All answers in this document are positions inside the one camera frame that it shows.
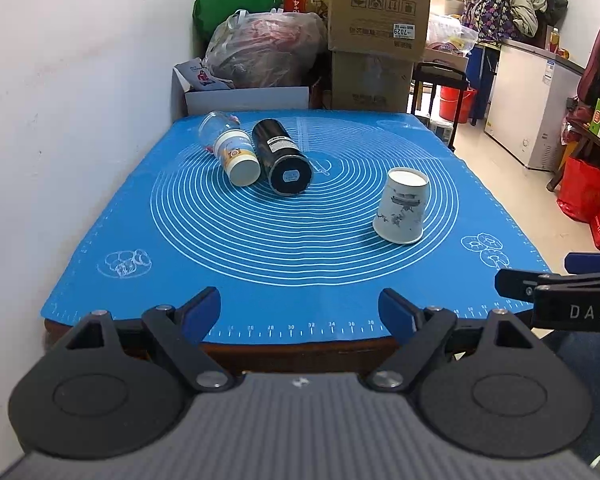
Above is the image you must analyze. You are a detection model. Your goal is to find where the black hand trolley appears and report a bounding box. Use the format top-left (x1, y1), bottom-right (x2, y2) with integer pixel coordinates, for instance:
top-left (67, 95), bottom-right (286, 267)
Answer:
top-left (409, 61), bottom-right (470, 154)

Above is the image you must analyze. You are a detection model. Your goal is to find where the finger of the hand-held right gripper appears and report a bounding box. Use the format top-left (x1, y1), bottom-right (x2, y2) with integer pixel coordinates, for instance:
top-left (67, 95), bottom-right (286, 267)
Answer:
top-left (494, 269), bottom-right (567, 304)
top-left (564, 252), bottom-right (600, 275)

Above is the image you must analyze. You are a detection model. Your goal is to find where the white chest freezer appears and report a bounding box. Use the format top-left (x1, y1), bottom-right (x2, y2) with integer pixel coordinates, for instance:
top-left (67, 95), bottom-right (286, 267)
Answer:
top-left (483, 39), bottom-right (587, 171)

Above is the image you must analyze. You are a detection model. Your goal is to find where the clear bottle with white label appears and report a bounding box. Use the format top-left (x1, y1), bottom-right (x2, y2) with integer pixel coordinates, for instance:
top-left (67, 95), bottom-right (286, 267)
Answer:
top-left (198, 110), bottom-right (261, 188)

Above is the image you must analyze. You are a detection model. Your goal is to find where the blue silicone baking mat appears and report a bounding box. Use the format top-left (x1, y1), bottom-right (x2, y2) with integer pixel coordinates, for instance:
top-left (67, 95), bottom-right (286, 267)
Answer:
top-left (41, 109), bottom-right (554, 346)

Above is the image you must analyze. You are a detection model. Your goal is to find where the floral cloth bag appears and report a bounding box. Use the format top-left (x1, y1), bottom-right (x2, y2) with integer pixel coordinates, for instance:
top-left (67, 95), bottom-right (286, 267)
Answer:
top-left (461, 0), bottom-right (520, 44)

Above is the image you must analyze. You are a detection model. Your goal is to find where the clear bag of red things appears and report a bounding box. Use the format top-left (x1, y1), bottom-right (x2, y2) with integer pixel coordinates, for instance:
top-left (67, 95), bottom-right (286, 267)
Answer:
top-left (203, 9), bottom-right (329, 90)

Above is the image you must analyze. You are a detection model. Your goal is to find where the clear bag of white things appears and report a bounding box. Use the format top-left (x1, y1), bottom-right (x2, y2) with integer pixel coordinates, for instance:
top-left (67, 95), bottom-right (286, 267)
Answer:
top-left (426, 12), bottom-right (480, 54)

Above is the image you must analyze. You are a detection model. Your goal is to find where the person's dark trouser leg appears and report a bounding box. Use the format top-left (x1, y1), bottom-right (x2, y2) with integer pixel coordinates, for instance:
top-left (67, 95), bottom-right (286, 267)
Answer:
top-left (542, 331), bottom-right (600, 467)

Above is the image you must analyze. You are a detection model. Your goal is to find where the large printed cardboard box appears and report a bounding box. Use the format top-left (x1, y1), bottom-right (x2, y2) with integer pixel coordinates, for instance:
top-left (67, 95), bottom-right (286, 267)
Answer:
top-left (326, 0), bottom-right (434, 57)

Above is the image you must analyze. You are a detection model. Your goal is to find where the plain cardboard box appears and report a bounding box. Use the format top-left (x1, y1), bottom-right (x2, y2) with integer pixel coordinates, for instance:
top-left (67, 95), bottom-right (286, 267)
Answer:
top-left (329, 50), bottom-right (415, 114)

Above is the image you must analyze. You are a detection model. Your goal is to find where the white paper cup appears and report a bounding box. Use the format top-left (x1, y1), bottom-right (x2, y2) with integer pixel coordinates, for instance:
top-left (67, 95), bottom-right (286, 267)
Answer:
top-left (372, 166), bottom-right (430, 245)

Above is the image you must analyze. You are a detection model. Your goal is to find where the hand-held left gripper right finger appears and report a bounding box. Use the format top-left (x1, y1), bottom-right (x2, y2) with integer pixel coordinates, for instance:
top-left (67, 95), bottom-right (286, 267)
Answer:
top-left (365, 288), bottom-right (547, 393)

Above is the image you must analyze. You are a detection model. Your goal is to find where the white open carton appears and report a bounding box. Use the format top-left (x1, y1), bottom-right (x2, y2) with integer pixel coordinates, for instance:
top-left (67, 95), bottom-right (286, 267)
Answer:
top-left (172, 59), bottom-right (311, 122)

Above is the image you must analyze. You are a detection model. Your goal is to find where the red packet box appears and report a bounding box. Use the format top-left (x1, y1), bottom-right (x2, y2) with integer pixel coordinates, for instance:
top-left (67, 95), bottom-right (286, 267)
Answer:
top-left (283, 0), bottom-right (327, 15)

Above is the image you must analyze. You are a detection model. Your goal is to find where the dark wooden side table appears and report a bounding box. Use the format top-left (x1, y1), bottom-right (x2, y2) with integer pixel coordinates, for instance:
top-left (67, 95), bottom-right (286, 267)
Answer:
top-left (546, 104), bottom-right (600, 192)

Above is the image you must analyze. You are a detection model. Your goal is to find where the red bucket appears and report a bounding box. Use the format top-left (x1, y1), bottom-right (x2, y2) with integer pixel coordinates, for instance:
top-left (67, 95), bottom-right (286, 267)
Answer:
top-left (438, 85), bottom-right (479, 125)

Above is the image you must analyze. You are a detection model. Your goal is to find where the black cylindrical bottle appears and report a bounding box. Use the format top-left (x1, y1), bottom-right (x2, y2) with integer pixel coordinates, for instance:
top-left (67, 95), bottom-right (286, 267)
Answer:
top-left (251, 118), bottom-right (314, 197)

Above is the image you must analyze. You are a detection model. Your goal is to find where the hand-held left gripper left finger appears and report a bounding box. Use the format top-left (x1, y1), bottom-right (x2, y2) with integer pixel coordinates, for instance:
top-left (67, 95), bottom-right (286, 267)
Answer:
top-left (65, 286), bottom-right (237, 394)

